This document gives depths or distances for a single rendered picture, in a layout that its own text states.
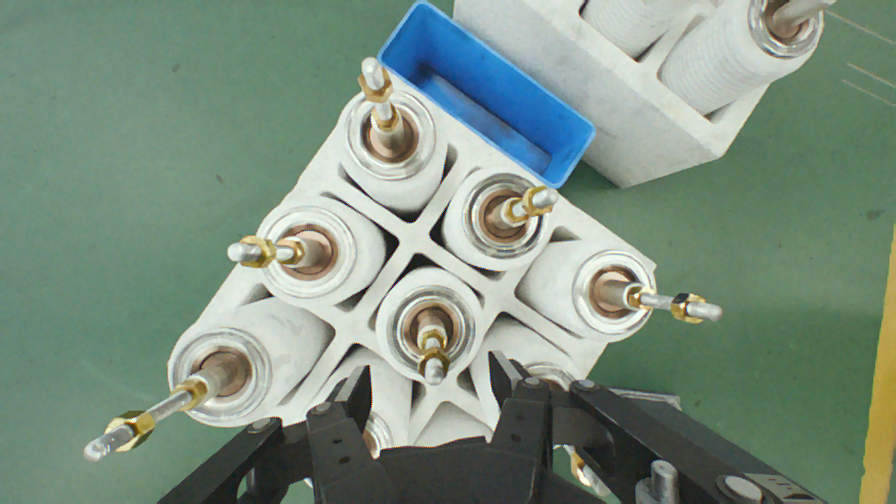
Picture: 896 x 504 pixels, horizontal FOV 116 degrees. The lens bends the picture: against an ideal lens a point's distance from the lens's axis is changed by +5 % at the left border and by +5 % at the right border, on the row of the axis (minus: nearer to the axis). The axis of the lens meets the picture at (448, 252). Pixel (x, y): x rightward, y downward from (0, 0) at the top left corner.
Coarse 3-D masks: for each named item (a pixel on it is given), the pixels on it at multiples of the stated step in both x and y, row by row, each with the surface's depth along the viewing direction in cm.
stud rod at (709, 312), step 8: (648, 296) 21; (656, 296) 20; (664, 296) 20; (648, 304) 21; (656, 304) 20; (664, 304) 19; (696, 304) 17; (704, 304) 17; (712, 304) 16; (688, 312) 17; (696, 312) 17; (704, 312) 16; (712, 312) 16; (720, 312) 16; (712, 320) 16
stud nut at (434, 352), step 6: (432, 348) 17; (438, 348) 16; (426, 354) 16; (432, 354) 16; (438, 354) 16; (444, 354) 16; (420, 360) 16; (426, 360) 16; (444, 360) 16; (420, 366) 16; (444, 366) 16; (420, 372) 16; (444, 372) 16; (444, 378) 16
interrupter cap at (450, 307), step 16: (416, 288) 23; (432, 288) 24; (448, 288) 24; (400, 304) 23; (416, 304) 24; (432, 304) 24; (448, 304) 24; (464, 304) 24; (400, 320) 23; (416, 320) 24; (448, 320) 24; (464, 320) 24; (400, 336) 23; (416, 336) 24; (448, 336) 24; (464, 336) 24; (400, 352) 23; (416, 352) 24; (448, 352) 24; (464, 352) 24; (416, 368) 24
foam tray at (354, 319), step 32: (448, 128) 31; (320, 160) 30; (448, 160) 36; (480, 160) 31; (320, 192) 30; (352, 192) 30; (448, 192) 31; (384, 224) 31; (416, 224) 31; (576, 224) 32; (416, 256) 42; (448, 256) 31; (224, 288) 29; (256, 288) 31; (384, 288) 31; (480, 288) 31; (512, 288) 32; (352, 320) 30; (544, 320) 32; (576, 352) 32; (320, 384) 30; (416, 384) 38; (448, 384) 31; (288, 416) 30; (416, 416) 31; (480, 416) 31
